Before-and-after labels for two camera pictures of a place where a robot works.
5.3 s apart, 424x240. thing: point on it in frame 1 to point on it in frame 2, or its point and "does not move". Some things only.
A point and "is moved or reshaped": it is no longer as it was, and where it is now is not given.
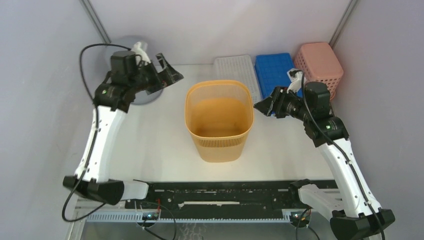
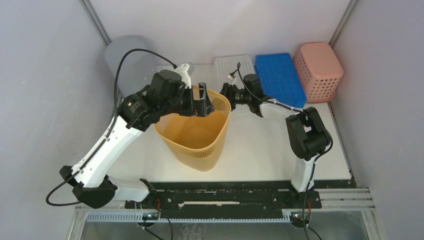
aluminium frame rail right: x=342 y=23 does not move
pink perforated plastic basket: x=319 y=62 does not move
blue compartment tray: x=271 y=70 does not move
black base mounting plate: x=223 y=195 does not move
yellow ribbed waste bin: x=219 y=114 is moved or reshaped
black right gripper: x=276 y=102 to x=226 y=90
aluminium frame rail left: x=94 y=21 does not move
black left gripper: x=163 y=79 to x=201 y=108
